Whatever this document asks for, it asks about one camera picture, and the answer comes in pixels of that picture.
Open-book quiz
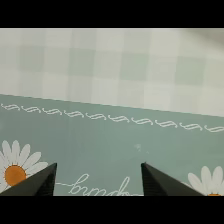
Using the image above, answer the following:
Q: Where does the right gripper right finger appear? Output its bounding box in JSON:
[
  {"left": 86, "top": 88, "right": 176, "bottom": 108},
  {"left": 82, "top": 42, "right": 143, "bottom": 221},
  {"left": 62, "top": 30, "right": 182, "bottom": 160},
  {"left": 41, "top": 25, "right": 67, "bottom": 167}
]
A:
[{"left": 140, "top": 162, "right": 205, "bottom": 197}]

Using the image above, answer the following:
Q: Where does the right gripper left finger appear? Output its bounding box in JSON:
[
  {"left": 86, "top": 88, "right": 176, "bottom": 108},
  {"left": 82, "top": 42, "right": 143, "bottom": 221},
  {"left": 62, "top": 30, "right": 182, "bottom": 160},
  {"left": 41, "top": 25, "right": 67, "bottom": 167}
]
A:
[{"left": 0, "top": 162, "right": 58, "bottom": 197}]

